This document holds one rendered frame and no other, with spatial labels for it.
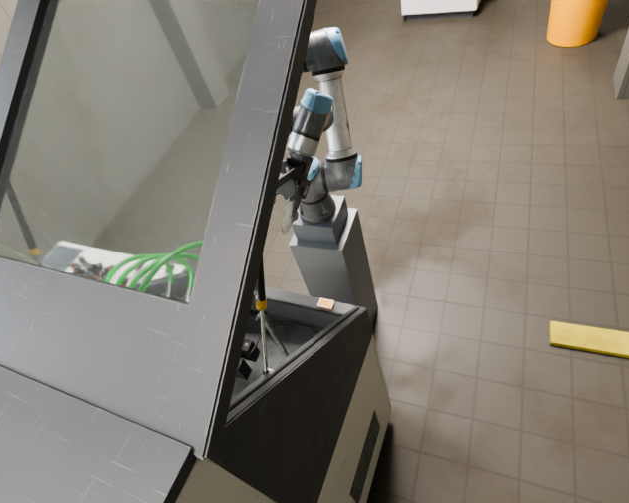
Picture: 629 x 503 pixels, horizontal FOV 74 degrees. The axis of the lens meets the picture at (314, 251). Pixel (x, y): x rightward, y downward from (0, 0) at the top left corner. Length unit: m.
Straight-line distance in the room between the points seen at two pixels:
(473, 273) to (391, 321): 0.55
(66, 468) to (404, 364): 1.77
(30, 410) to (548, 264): 2.41
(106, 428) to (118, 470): 0.07
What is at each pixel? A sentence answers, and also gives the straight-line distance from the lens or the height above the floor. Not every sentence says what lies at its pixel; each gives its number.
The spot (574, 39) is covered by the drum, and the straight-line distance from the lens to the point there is 4.53.
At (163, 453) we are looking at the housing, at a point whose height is 1.50.
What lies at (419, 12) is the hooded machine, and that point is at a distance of 5.27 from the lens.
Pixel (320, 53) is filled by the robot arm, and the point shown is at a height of 1.46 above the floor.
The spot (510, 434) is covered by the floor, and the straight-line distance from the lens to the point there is 2.18.
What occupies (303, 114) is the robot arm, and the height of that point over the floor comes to 1.52.
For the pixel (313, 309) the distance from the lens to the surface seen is 1.36.
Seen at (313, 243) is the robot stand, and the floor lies 0.80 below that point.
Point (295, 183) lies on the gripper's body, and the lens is 1.08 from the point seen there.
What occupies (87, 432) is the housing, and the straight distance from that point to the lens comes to 0.77.
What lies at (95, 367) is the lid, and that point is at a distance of 0.79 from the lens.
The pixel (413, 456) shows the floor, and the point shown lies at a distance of 2.13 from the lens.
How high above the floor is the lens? 2.06
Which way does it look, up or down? 48 degrees down
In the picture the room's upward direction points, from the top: 20 degrees counter-clockwise
